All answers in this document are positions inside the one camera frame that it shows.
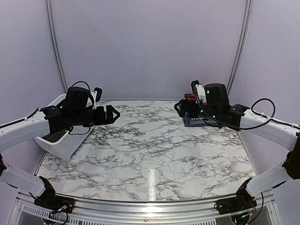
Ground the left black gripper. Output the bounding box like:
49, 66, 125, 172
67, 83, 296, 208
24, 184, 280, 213
71, 105, 120, 127

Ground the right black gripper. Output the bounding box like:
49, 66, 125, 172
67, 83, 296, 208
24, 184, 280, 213
174, 99, 220, 122

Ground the red black plaid shirt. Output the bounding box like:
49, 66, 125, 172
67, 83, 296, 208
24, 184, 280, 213
184, 93, 196, 101

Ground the blue checked shirt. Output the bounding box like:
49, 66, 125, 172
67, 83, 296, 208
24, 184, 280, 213
182, 116, 219, 127

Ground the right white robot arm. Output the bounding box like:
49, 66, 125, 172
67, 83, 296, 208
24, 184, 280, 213
174, 81, 300, 214

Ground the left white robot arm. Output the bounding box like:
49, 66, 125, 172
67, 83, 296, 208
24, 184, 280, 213
0, 85, 120, 209

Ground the white plastic bin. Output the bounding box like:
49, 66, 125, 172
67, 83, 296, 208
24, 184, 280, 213
34, 93, 94, 161

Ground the dark striped shirt in bin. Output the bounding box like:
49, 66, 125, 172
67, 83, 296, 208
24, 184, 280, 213
42, 130, 68, 143

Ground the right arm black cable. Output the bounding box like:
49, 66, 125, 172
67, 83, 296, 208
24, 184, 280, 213
194, 89, 296, 131

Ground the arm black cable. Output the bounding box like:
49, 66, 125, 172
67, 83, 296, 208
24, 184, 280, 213
194, 89, 296, 131
23, 81, 94, 135

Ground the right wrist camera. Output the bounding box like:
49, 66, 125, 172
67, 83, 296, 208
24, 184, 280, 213
191, 80, 207, 104

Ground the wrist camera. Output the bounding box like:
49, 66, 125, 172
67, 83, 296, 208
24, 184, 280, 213
191, 80, 207, 104
90, 87, 103, 109

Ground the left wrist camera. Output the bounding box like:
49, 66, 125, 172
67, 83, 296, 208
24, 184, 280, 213
90, 87, 103, 109

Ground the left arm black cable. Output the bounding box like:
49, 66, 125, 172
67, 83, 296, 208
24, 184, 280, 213
23, 81, 94, 135

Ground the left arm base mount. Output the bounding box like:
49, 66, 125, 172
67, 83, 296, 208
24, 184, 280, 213
34, 196, 75, 213

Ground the aluminium front frame rail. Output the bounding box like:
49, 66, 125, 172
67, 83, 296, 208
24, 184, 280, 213
8, 191, 281, 225

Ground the right wall aluminium profile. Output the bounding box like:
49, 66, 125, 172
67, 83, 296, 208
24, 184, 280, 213
227, 0, 253, 94

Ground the wall aluminium profile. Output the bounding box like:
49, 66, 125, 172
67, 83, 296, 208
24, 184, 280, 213
227, 0, 253, 94
45, 0, 68, 93

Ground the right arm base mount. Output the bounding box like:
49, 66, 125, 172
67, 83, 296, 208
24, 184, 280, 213
214, 197, 257, 215

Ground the left wall aluminium profile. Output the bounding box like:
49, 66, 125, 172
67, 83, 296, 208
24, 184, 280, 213
45, 0, 68, 93

